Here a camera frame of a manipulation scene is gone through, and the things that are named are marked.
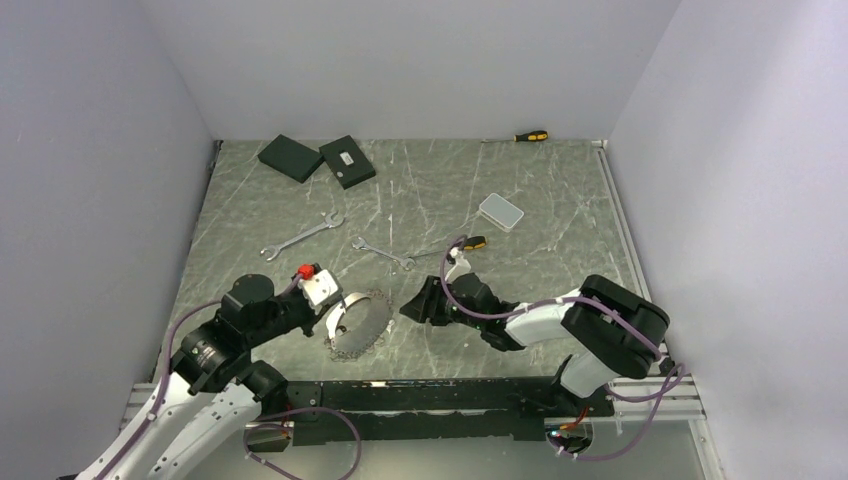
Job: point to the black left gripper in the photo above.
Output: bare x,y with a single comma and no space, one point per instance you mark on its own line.
313,316

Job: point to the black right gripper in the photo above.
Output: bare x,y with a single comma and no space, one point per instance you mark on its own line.
426,303

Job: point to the metal arc keyring plate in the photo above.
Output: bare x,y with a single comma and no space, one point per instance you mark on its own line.
356,322

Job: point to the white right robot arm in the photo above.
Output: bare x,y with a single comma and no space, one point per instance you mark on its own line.
620,331

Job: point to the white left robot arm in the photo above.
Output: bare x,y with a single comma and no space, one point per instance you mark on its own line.
212,387

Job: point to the yellow black screwdriver near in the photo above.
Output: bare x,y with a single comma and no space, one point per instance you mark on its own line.
469,243

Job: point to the small silver wrench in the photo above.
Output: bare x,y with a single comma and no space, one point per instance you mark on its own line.
405,262

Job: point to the large silver wrench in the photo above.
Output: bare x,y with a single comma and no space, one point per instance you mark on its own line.
330,221

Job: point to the clear plastic box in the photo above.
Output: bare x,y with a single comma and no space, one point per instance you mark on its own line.
501,212

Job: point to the black flat box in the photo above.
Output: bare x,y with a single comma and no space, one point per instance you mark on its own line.
291,158

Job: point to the black box with label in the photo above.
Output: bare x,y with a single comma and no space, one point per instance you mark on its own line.
348,163

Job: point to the orange black screwdriver far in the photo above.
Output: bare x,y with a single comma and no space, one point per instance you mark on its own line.
528,137

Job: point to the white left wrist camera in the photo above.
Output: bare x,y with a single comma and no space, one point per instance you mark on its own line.
319,286

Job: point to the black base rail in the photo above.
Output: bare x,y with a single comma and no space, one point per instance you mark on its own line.
518,407

